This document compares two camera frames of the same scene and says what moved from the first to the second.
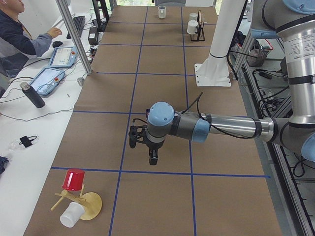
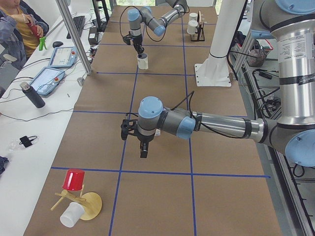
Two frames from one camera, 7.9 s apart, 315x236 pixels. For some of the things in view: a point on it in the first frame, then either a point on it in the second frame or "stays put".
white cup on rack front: x=192 y=28 stays put
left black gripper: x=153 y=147 → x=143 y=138
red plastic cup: x=74 y=179 stays put
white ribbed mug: x=162 y=12 → x=142 y=61
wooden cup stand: x=91 y=201 stays put
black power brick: x=93 y=36 stays put
